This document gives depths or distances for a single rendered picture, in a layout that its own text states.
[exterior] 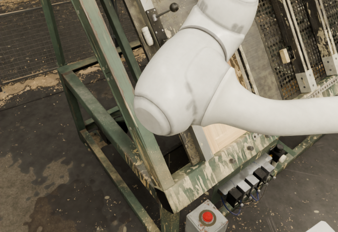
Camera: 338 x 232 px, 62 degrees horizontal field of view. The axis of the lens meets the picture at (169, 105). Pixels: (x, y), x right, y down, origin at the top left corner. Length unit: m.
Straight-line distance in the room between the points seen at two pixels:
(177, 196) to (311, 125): 0.91
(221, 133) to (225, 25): 0.99
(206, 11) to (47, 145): 2.44
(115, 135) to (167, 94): 1.26
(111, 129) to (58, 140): 1.20
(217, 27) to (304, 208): 2.09
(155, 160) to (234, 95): 0.83
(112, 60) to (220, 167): 0.70
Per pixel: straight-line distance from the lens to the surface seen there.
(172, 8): 1.19
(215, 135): 1.40
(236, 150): 1.44
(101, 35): 1.15
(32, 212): 2.44
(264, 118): 0.42
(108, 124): 1.69
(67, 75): 2.13
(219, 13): 0.47
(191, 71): 0.39
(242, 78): 1.46
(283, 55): 1.76
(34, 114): 3.14
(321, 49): 2.07
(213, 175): 1.37
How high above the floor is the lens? 1.99
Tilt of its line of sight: 43 degrees down
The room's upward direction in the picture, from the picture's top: straight up
